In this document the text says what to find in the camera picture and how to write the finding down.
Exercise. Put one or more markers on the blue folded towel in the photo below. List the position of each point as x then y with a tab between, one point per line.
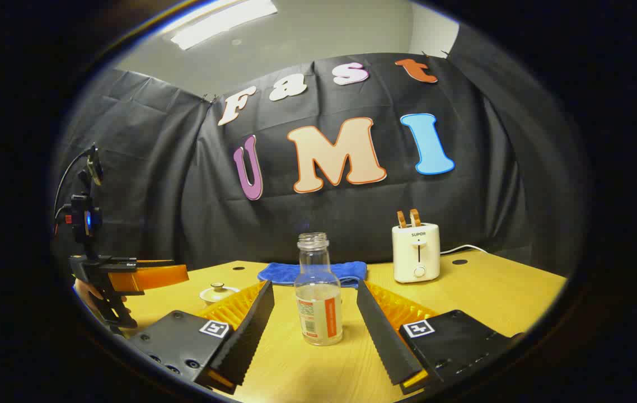
352	271

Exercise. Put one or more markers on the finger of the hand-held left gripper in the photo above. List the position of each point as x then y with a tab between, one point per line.
156	277
156	262

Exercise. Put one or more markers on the toast slice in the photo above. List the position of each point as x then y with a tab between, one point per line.
402	219
415	217

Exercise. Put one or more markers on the black backdrop cloth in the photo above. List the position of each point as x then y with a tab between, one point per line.
184	196

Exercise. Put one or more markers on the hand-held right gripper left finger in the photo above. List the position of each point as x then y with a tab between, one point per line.
246	336

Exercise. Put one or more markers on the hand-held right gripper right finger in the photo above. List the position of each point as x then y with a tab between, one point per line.
388	341

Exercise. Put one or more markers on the white ceramic teacup lid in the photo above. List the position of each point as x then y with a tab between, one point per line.
218	289

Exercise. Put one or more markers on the clear plastic water bottle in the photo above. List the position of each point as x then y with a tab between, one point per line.
318	280

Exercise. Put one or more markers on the white toaster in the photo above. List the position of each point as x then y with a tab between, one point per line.
416	252

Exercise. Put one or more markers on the ceiling light panel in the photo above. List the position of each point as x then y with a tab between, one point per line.
223	22

